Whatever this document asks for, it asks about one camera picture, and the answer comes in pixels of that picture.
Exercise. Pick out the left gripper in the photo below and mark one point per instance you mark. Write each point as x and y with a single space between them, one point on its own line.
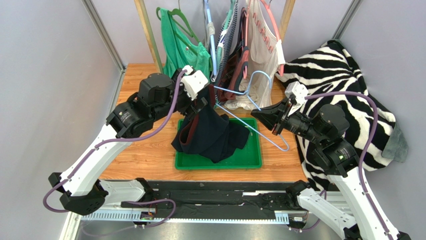
189 110

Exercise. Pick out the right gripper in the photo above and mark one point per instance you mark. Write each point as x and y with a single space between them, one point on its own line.
282 116

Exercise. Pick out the navy tank top maroon trim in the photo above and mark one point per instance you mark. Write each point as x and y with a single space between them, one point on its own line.
209 134

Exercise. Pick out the green tank top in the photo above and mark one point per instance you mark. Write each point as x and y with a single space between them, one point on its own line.
179 49

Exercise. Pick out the green plastic hanger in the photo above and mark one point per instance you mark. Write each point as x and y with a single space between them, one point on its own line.
183 23

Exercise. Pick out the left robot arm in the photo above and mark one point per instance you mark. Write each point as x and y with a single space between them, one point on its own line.
158 97

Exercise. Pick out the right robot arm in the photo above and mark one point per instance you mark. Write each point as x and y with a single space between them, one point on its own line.
340 163

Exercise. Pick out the pink plastic hanger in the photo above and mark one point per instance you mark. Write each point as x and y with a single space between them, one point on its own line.
264 39

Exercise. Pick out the maroon tank top dark trim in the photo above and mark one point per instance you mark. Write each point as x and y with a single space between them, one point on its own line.
236 68

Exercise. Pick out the blue white striped tank top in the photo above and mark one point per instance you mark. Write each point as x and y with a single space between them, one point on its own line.
224 42

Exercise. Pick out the grey tank top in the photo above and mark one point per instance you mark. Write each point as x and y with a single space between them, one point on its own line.
209 35

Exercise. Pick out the light blue plastic hanger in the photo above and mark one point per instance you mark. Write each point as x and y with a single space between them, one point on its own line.
213 55

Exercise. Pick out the green plastic tray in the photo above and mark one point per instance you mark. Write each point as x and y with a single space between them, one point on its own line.
249 157

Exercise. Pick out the zebra print blanket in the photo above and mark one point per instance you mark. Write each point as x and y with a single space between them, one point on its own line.
331 68

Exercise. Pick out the wooden clothes rack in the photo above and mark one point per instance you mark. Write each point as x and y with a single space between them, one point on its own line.
280 29

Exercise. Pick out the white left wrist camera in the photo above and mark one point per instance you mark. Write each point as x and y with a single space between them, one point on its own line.
193 81

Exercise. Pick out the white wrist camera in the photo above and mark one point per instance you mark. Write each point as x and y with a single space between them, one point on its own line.
296 93
193 81

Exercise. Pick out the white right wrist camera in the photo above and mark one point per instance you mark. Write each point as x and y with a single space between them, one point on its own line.
296 93

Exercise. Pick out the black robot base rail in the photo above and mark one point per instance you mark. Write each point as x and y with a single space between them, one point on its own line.
212 202

